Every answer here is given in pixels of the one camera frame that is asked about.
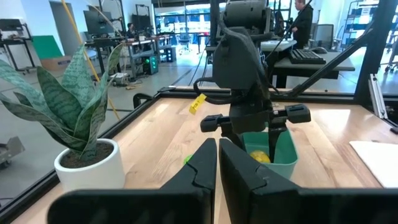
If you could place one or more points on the silver aluminium bar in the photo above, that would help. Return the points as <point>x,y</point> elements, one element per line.
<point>377,96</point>

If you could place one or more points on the white folded cloth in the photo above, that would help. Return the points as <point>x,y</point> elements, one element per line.
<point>379,161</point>

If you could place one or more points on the white plant pot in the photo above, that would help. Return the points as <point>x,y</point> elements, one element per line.
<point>93,177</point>

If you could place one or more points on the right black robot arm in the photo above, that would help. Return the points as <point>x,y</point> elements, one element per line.
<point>236,62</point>

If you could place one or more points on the person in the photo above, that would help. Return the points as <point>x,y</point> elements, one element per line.
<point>131,31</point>
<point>303,23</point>

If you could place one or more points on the green round vegetable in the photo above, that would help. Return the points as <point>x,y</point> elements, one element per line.
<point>187,159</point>

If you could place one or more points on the green snake plant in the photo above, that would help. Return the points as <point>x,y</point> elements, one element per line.
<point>71,102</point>

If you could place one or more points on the teal plastic container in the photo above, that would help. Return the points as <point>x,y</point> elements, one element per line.
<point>286,155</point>

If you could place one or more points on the black keyboard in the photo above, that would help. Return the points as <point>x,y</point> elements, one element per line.
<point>306,57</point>

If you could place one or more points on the computer tower green lights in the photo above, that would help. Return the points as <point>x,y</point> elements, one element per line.
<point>151,64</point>

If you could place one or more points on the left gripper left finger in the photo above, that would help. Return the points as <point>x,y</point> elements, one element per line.
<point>155,205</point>

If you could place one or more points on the cardboard box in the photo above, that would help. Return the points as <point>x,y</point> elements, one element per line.
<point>56,63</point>

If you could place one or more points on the yellow lemon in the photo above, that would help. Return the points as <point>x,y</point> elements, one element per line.
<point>260,156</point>

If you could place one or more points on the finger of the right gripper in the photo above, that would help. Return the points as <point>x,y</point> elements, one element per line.
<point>233,135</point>
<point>273,140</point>

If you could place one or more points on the green board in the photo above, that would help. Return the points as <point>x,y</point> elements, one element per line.
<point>46,46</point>

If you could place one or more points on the grey office chair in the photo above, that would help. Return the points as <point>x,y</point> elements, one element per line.
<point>323,35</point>

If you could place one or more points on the computer mouse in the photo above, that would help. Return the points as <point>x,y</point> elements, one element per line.
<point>319,50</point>

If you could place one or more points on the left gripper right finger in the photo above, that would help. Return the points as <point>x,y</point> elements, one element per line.
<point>280,205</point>

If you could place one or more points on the grey desk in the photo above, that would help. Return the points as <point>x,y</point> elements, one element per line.
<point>339,63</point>

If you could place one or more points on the black monitor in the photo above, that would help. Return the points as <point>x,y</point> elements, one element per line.
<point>98,22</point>

